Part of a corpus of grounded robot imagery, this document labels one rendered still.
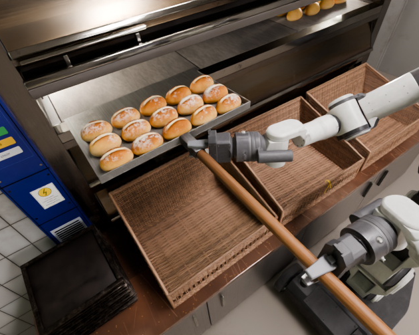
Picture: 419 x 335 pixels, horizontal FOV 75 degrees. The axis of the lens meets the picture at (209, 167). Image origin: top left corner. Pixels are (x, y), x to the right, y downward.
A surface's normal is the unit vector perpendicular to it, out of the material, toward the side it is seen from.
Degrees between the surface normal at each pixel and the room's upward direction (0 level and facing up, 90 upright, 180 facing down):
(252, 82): 70
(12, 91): 90
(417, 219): 18
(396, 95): 56
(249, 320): 0
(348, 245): 0
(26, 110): 90
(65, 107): 0
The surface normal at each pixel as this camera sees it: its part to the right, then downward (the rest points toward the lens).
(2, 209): 0.56, 0.59
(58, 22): 0.51, 0.33
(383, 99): -0.55, 0.11
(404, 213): -0.20, -0.83
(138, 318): -0.05, -0.67
